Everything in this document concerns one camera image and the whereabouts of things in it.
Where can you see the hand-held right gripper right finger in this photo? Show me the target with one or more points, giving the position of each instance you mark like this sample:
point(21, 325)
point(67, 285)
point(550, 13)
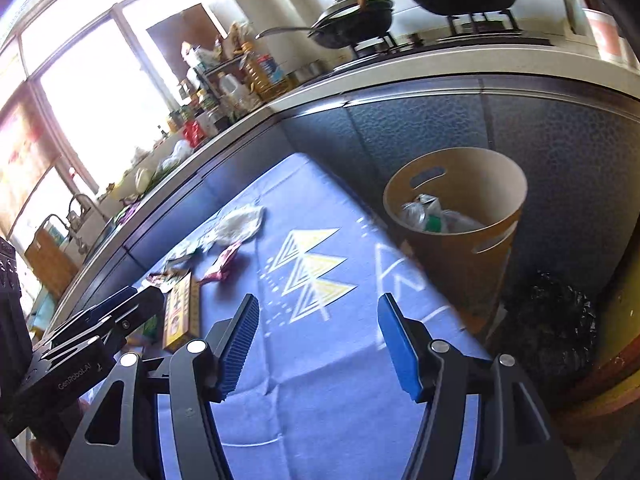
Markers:
point(400, 352)

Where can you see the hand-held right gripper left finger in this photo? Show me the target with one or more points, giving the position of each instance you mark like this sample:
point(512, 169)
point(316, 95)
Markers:
point(239, 347)

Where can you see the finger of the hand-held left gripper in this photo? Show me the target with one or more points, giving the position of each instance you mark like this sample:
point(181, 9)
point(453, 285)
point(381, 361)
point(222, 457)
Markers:
point(112, 301)
point(145, 305)

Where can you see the green snack packet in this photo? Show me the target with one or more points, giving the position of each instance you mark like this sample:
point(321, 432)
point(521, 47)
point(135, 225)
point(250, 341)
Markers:
point(152, 329)
point(434, 223)

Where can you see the long yellow box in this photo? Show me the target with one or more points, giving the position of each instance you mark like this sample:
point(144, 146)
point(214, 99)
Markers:
point(180, 315)

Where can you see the small brown snack wrapper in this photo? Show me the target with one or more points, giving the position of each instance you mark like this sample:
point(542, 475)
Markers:
point(172, 276)

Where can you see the silver foil wrapper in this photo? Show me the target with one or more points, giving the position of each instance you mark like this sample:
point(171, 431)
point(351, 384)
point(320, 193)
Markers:
point(185, 251)

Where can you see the pink snack wrapper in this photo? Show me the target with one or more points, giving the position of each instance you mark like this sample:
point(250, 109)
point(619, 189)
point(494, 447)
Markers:
point(223, 261)

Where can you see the beige round waste bin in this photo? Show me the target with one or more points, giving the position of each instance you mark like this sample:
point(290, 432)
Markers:
point(480, 280)

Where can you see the white plastic bag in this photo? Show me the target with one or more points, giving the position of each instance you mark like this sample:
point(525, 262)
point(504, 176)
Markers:
point(237, 222)
point(176, 155)

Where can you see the metal faucet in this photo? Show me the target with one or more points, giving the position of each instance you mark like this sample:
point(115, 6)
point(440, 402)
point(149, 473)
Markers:
point(79, 240)

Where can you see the wooden cutting board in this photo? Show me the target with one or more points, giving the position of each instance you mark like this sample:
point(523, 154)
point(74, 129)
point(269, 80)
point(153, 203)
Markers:
point(50, 260)

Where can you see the blue printed tablecloth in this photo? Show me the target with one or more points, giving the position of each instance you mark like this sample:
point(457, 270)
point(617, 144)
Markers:
point(325, 410)

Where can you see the clear plastic wrapper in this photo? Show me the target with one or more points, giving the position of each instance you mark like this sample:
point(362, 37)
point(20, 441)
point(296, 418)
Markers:
point(462, 221)

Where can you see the black garbage bag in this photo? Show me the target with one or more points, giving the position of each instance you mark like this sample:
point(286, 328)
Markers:
point(545, 325)

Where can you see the red packet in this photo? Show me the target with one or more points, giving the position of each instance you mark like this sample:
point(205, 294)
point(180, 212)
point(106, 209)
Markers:
point(193, 134)

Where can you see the row of condiment bottles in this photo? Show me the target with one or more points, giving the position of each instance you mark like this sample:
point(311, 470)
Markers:
point(200, 110)

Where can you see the kitchen window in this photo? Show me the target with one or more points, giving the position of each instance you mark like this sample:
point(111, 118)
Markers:
point(100, 95)

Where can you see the grey kitchen cabinet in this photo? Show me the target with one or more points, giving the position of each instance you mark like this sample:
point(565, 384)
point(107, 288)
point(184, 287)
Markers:
point(400, 125)

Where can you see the white plastic jug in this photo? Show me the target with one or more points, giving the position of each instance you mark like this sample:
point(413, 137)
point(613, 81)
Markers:
point(234, 91)

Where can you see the yellow cooking oil bottle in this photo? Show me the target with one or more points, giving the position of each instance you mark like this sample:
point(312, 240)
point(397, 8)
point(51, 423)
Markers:
point(262, 72)

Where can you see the black gas stove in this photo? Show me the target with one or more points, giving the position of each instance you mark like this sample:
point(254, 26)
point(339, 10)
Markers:
point(450, 42)

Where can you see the black wok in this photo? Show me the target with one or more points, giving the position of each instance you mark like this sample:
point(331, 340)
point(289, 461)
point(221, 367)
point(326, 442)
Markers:
point(355, 27)

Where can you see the pink plastic tub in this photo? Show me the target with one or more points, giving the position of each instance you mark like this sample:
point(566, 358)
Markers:
point(605, 35)

